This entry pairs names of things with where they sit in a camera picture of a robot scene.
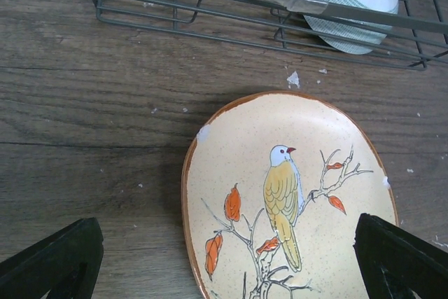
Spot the black wire dish rack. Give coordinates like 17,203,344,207
92,0,447,70

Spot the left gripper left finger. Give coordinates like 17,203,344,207
1,218,104,298

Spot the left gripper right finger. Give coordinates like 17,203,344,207
353,213,447,298

